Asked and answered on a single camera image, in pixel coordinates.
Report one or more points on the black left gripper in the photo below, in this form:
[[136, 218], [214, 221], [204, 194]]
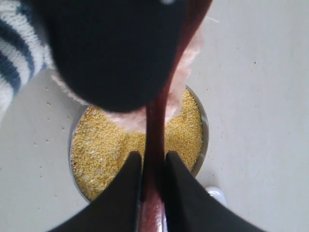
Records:
[[115, 54]]

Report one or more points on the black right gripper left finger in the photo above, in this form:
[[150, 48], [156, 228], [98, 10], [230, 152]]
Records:
[[116, 209]]

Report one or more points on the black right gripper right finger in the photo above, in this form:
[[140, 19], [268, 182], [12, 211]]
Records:
[[189, 208]]

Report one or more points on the dark red wooden spoon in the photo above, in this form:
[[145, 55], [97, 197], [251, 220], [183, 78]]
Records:
[[152, 209]]

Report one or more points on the tan teddy bear striped shirt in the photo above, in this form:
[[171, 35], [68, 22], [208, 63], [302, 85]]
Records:
[[23, 55]]

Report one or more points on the white rectangular plastic tray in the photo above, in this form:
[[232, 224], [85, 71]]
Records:
[[217, 194]]

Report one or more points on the steel bowl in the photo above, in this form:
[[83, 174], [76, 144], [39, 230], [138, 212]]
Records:
[[205, 135]]

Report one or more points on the yellow millet grain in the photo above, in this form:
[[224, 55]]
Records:
[[103, 149]]

